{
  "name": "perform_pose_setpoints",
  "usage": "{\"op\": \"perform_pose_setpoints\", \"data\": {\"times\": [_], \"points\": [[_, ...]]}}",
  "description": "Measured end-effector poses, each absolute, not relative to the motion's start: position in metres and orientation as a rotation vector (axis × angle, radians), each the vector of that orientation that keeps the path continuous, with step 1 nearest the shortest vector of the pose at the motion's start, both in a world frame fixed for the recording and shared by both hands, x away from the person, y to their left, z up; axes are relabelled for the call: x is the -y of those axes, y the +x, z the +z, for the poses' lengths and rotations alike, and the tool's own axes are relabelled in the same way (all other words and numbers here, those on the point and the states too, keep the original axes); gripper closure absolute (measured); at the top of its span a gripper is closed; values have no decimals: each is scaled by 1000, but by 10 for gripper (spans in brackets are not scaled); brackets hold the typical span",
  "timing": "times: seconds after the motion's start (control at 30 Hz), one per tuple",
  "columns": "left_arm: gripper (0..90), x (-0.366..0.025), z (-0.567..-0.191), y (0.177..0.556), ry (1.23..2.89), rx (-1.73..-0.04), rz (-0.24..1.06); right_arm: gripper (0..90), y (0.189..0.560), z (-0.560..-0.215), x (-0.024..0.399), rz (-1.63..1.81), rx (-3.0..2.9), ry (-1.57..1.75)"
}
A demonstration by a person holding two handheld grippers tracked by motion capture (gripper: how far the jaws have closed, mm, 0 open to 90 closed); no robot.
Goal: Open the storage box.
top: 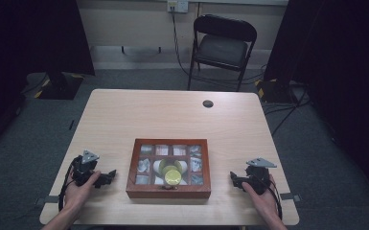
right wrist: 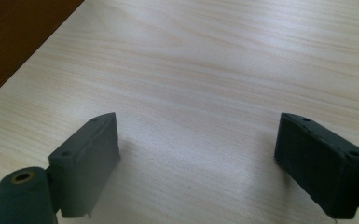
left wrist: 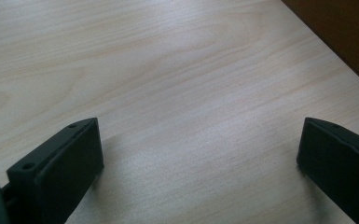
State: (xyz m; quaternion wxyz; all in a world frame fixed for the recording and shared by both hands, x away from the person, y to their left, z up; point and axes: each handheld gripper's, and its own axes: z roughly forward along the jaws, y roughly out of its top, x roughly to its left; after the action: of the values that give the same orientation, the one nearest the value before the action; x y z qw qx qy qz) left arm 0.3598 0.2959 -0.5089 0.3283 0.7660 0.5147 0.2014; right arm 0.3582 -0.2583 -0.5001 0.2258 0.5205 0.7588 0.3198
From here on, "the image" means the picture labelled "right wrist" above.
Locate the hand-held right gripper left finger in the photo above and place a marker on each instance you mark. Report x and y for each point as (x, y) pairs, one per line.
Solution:
(84, 168)

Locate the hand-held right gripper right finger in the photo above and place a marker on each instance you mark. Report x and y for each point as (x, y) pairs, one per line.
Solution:
(320, 168)

